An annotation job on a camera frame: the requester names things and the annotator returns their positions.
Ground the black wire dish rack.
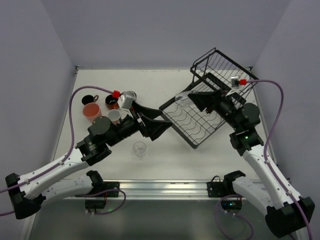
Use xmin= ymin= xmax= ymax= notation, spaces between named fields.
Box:
xmin=159 ymin=48 xmax=257 ymax=149

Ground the purple cable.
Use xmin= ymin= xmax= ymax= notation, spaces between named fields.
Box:
xmin=0 ymin=85 xmax=126 ymax=217
xmin=214 ymin=79 xmax=314 ymax=240

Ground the black controller box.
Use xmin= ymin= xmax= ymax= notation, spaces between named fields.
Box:
xmin=220 ymin=199 xmax=243 ymax=212
xmin=84 ymin=199 xmax=106 ymax=212

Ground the white brown ceramic cup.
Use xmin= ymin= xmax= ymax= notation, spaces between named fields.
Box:
xmin=126 ymin=91 xmax=137 ymax=101

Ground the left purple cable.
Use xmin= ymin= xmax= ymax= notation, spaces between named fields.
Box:
xmin=0 ymin=85 xmax=126 ymax=217

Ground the orange ceramic mug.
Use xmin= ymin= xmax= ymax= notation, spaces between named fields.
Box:
xmin=105 ymin=94 xmax=120 ymax=110

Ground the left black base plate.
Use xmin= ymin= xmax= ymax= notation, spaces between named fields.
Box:
xmin=76 ymin=181 xmax=120 ymax=198

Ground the clear wine glass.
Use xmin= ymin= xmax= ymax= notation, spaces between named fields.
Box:
xmin=132 ymin=141 xmax=147 ymax=158
xmin=174 ymin=90 xmax=193 ymax=108

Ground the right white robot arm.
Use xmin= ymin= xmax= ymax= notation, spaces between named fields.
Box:
xmin=188 ymin=91 xmax=315 ymax=239

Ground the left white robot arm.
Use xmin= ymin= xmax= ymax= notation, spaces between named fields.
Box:
xmin=5 ymin=102 xmax=172 ymax=220

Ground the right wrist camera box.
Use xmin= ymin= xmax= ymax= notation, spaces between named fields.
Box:
xmin=226 ymin=76 xmax=241 ymax=96

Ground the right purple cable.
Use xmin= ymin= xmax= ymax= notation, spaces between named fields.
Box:
xmin=214 ymin=79 xmax=314 ymax=240

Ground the right black controller box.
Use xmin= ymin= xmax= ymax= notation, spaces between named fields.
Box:
xmin=220 ymin=199 xmax=243 ymax=212

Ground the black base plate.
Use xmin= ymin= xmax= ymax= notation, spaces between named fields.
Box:
xmin=206 ymin=180 xmax=250 ymax=198
xmin=76 ymin=181 xmax=120 ymax=198

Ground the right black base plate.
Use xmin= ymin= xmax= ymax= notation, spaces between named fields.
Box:
xmin=206 ymin=180 xmax=250 ymax=198

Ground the salmon pink mug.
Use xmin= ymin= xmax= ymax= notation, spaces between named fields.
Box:
xmin=107 ymin=109 xmax=122 ymax=124

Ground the left black controller box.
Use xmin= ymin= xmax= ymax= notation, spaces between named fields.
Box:
xmin=84 ymin=199 xmax=106 ymax=212

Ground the pink tall tumbler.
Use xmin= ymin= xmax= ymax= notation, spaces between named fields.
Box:
xmin=82 ymin=102 xmax=102 ymax=123

